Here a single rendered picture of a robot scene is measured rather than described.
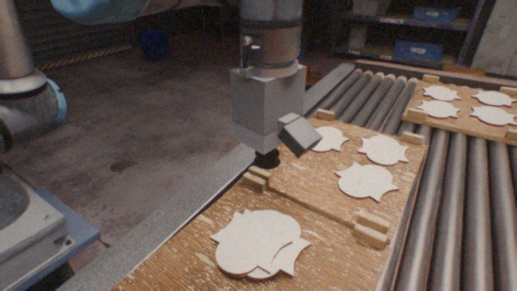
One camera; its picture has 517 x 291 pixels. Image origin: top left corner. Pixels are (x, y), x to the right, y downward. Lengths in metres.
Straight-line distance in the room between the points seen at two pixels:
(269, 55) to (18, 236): 0.57
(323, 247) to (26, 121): 0.62
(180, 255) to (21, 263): 0.30
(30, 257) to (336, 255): 0.57
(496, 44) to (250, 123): 4.70
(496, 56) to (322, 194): 4.46
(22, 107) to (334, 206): 0.65
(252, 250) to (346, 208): 0.24
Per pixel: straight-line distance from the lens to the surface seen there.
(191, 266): 0.58
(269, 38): 0.36
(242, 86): 0.39
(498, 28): 4.97
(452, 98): 1.34
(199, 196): 0.73
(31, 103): 0.74
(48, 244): 0.75
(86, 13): 0.28
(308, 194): 0.70
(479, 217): 0.82
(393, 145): 0.93
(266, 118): 0.38
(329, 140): 0.89
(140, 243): 0.67
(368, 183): 0.75
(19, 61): 0.72
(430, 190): 0.84
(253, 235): 0.57
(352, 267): 0.59
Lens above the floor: 1.40
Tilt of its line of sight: 32 degrees down
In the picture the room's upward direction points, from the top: straight up
